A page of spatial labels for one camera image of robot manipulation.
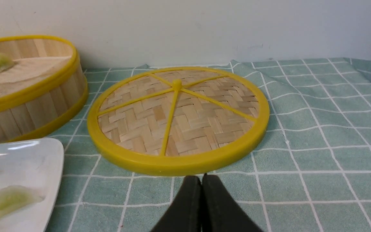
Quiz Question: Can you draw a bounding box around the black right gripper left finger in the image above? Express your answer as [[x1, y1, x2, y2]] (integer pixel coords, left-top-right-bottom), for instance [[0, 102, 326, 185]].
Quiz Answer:
[[151, 175, 202, 232]]

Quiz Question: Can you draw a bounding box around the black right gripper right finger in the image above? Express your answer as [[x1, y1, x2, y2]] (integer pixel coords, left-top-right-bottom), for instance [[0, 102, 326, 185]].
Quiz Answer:
[[202, 174, 262, 232]]

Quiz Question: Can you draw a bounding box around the white rectangular plate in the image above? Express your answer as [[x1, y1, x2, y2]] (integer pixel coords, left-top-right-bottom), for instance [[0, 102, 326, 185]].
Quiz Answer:
[[0, 138, 64, 232]]

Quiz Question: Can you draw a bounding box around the green dumpling plate right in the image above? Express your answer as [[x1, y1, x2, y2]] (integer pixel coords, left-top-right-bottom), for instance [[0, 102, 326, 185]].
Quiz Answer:
[[0, 185, 43, 219]]

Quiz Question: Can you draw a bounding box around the woven bamboo steamer lid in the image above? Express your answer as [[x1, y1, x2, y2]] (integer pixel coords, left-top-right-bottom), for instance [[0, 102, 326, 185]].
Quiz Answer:
[[87, 67, 270, 176]]

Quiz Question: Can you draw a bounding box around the green checked tablecloth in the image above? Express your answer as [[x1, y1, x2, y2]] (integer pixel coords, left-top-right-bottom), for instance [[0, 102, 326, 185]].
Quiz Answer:
[[46, 58, 371, 232]]

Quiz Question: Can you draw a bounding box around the bamboo steamer basket yellow rim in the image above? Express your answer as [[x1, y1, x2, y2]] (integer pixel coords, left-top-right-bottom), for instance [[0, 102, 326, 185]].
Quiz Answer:
[[0, 35, 89, 143]]

